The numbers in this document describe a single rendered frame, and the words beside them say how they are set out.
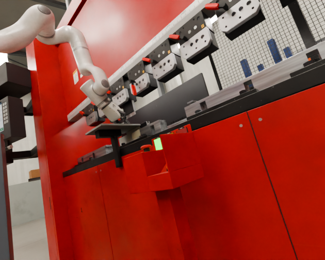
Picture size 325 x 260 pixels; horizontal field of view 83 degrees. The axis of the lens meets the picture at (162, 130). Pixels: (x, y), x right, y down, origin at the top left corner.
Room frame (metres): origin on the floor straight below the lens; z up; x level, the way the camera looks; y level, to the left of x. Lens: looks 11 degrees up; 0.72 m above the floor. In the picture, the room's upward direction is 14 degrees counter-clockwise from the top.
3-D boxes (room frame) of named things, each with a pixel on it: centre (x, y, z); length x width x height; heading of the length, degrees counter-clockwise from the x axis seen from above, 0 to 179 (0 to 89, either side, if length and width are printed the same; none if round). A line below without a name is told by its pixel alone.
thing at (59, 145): (1.92, 0.81, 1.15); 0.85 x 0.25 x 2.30; 140
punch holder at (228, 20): (0.66, -0.41, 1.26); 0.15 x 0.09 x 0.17; 50
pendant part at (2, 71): (1.66, 1.40, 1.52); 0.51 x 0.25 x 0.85; 69
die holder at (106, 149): (1.52, 0.60, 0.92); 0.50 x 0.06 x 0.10; 50
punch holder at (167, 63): (0.92, -0.11, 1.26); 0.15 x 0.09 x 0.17; 50
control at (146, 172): (0.63, 0.03, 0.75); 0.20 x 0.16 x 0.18; 48
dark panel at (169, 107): (1.70, 0.03, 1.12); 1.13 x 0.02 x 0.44; 50
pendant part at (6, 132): (1.56, 1.39, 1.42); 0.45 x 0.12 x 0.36; 69
